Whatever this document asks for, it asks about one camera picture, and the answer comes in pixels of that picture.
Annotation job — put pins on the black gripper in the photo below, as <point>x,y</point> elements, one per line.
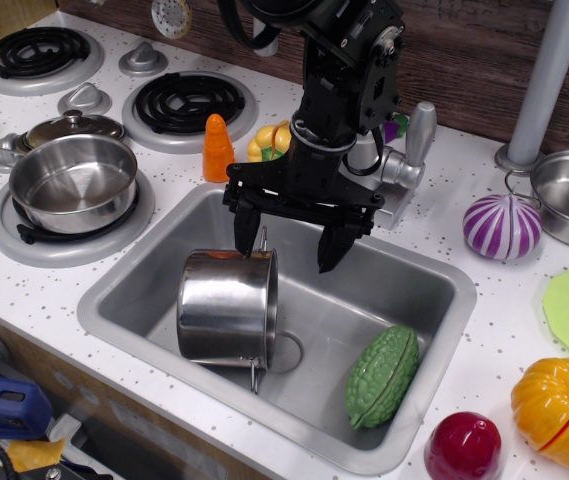
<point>304,184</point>

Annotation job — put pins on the steel pot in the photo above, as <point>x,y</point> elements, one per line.
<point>227,308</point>

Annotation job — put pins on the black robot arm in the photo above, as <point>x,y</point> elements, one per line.
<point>350,62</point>

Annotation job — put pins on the stainless steel sink basin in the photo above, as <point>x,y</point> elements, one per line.
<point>325,320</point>

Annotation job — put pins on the steel pot lid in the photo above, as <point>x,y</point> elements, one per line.
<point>71,122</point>

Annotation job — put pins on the yellow bell pepper toy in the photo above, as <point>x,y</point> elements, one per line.
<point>270,143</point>

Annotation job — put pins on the orange carrot toy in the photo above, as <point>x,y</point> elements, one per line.
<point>218,152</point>

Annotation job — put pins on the silver toy faucet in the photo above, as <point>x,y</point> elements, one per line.
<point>393,174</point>

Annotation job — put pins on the small purple eggplant toy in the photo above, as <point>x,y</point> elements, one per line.
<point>396,127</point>

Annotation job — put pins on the green bitter melon toy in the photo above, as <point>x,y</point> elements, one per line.
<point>381,377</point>

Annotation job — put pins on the purple white onion toy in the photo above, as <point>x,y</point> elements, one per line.
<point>502,227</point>

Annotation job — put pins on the steel saucepan on burner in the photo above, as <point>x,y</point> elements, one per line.
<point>75,184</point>

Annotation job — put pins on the upper silver stove knob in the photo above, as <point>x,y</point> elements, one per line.
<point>143,61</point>

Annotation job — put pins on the silver stove knob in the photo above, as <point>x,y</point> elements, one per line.
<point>143,61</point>
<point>86,98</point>

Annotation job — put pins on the hanging strainer spoon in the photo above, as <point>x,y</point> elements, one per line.
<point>172,18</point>

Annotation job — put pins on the lower silver stove knob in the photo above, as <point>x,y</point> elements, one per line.
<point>86,98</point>

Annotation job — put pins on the dark red apple toy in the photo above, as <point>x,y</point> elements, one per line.
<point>464,445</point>

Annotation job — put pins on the front stove burner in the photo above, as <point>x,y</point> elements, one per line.
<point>73,251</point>

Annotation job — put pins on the back left stove burner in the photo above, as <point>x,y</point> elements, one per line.
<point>46,60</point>

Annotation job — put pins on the orange pumpkin toy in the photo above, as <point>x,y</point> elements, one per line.
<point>540,405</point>

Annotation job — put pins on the grey vertical pole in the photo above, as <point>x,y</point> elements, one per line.
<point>550,69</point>

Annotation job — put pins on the blue clamp tool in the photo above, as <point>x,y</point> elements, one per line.
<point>25,411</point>

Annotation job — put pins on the yellow cloth piece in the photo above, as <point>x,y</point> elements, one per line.
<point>27,455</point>

